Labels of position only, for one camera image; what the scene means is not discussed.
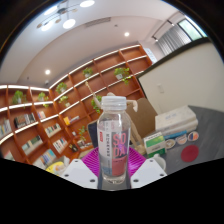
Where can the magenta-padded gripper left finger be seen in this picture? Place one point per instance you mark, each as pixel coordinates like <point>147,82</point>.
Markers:
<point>90,160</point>

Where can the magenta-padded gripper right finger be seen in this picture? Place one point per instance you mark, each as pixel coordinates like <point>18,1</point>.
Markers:
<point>136,160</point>

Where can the clear plastic bottle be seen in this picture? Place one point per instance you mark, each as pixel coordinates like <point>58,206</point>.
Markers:
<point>113,146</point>

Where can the small green white box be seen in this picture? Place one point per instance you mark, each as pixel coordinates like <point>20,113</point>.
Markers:
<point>155,145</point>

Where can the round printed badge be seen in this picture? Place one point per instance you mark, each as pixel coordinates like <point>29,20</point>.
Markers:
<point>170,143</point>
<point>193,136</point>
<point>181,139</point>

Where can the brown chair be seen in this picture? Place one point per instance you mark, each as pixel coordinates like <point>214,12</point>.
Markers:
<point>145,116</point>

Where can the blue book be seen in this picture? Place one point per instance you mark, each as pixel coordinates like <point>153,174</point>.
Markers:
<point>175,134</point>

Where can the flat round red coaster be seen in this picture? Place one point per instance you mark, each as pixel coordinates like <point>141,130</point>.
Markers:
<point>190,153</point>

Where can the white book stack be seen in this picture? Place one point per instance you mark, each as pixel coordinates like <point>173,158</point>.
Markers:
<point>176,120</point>

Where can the orange wooden shelf unit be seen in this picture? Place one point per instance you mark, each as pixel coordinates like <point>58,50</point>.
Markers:
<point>20,133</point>

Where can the recessed ceiling light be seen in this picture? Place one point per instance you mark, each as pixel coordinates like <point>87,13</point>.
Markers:
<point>126,34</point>
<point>47,71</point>

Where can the grey curtain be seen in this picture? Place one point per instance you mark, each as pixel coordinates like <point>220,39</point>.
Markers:
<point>171,40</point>

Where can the ceiling air vent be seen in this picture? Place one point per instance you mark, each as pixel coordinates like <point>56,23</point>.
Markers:
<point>97,22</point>

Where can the ceiling lamp with round bulbs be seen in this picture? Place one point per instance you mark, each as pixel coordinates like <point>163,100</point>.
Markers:
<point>69,23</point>

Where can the window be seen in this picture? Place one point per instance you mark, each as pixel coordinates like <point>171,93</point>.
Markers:
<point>191,29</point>

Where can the white wall switch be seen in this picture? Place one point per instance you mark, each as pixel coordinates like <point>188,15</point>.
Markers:
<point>161,88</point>

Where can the white wall poster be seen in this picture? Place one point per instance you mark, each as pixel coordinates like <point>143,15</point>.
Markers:
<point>150,55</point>

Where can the black curtain rail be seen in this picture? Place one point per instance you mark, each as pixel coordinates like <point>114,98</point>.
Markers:
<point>163,30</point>

